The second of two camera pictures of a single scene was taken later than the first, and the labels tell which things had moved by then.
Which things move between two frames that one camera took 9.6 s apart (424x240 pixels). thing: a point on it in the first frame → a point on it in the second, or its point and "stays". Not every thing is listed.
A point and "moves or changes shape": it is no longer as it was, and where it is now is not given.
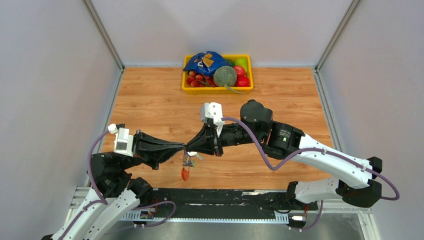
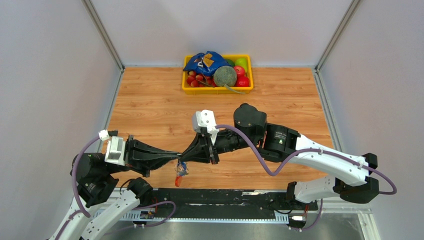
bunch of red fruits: [195, 80] stays
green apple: [242, 62] stays
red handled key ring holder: [185, 174] moves or changes shape
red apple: [240, 70] stays
